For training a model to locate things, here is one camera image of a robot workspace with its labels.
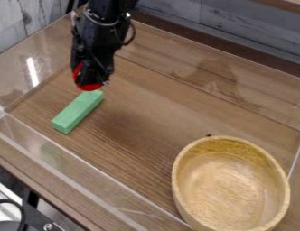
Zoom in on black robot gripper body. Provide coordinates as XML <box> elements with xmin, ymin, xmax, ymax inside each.
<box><xmin>70</xmin><ymin>12</ymin><xmax>136</xmax><ymax>69</ymax></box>

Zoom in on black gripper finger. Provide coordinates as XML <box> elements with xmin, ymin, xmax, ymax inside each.
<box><xmin>86</xmin><ymin>56</ymin><xmax>114</xmax><ymax>85</ymax></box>
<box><xmin>70</xmin><ymin>39</ymin><xmax>94</xmax><ymax>86</ymax></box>

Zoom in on red toy strawberry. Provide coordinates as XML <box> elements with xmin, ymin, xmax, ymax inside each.
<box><xmin>73</xmin><ymin>62</ymin><xmax>104</xmax><ymax>91</ymax></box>

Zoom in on wooden oval bowl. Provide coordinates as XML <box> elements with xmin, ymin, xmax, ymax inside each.
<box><xmin>172</xmin><ymin>135</ymin><xmax>291</xmax><ymax>231</ymax></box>

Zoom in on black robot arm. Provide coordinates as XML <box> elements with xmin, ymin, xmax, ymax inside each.
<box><xmin>70</xmin><ymin>0</ymin><xmax>140</xmax><ymax>91</ymax></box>

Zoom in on green rectangular block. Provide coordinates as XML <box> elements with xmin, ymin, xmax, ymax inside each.
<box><xmin>52</xmin><ymin>90</ymin><xmax>105</xmax><ymax>134</ymax></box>

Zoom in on clear acrylic tray enclosure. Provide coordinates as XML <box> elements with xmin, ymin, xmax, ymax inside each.
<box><xmin>0</xmin><ymin>19</ymin><xmax>300</xmax><ymax>231</ymax></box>

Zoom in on black cable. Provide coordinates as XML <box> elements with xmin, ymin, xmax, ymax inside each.
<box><xmin>0</xmin><ymin>198</ymin><xmax>29</xmax><ymax>231</ymax></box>

